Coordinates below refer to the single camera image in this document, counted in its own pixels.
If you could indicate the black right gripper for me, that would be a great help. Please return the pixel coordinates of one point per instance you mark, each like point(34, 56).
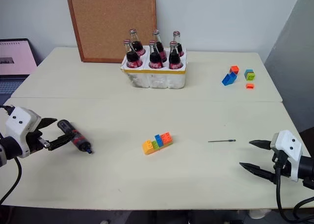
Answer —
point(282, 168)

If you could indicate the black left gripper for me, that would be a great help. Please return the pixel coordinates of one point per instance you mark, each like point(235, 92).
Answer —
point(34, 143)

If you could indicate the black red screwdriver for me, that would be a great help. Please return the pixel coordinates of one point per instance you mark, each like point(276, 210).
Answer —
point(77, 138)

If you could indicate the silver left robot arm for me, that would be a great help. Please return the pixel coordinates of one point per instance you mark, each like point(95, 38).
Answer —
point(7, 148)

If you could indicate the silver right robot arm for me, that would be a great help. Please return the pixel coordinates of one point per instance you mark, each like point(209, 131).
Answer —
point(307, 168)

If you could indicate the thin metal screwdriver bit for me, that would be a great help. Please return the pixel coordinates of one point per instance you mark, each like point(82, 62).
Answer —
point(220, 141)

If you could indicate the dark chair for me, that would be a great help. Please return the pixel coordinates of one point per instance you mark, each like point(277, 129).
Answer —
point(307, 141)

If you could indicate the small white round object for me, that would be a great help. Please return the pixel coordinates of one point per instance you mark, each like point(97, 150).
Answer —
point(258, 213)

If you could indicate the small orange toy brick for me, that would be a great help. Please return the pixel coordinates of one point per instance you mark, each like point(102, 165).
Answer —
point(250, 86)

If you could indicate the open laptop pink screen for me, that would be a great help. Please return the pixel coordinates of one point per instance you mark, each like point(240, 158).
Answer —
point(14, 59)

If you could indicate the teal green toy cube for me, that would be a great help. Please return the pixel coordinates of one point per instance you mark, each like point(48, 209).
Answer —
point(249, 75)

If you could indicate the blue sloped toy brick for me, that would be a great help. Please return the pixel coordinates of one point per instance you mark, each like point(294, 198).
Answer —
point(228, 80)

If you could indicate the orange red toy cube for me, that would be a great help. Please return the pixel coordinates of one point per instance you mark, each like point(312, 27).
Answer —
point(234, 69)

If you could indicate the grey partition panel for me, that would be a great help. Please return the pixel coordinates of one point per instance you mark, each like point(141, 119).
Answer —
point(294, 62)

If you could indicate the multicolour toy brick assembly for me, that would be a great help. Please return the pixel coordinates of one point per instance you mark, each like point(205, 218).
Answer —
point(157, 144)

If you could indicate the glass cola bottle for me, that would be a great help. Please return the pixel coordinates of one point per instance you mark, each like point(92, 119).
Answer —
point(175, 60)
point(178, 47)
point(160, 48)
point(136, 46)
point(133, 59)
point(155, 59)

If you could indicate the white foam bottle crate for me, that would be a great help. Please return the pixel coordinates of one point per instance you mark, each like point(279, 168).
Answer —
point(157, 77)

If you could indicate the wood framed cork board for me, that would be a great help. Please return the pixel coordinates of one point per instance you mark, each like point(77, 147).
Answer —
point(105, 25)

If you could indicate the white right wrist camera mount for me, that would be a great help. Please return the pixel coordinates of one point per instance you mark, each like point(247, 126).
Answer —
point(289, 145)

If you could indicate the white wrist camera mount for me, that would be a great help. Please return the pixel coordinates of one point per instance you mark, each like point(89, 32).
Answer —
point(289, 145)
point(20, 125)

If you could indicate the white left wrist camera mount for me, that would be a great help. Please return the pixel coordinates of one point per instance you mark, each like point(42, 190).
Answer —
point(20, 125)

